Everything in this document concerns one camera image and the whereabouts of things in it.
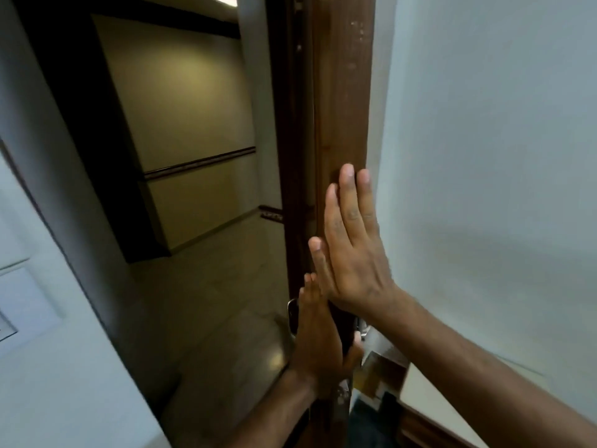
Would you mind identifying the brown wooden baseboard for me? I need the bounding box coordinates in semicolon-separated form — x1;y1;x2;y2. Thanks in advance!
396;406;481;448

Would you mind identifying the dark wooden wall trim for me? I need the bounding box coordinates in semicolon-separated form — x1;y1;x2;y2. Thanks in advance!
9;0;241;264

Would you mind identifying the brown wooden door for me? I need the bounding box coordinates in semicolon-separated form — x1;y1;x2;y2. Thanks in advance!
265;0;378;448

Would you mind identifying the white wall switch plate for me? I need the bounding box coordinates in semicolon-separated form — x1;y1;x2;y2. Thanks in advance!
0;259;64;359

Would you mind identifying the person's left hand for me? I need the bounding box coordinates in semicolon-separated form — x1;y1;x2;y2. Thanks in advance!
288;273;365;400

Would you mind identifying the person's right forearm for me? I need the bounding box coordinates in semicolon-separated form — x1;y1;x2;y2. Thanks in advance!
361;285;597;448

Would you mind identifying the person's right hand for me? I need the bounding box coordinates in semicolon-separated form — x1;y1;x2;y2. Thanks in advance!
308;163;398;319

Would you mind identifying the person's left forearm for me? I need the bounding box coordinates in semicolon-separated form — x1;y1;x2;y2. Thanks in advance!
228;368;327;448

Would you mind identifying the long dark wall rail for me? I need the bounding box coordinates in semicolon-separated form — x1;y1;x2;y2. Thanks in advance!
140;146;257;182

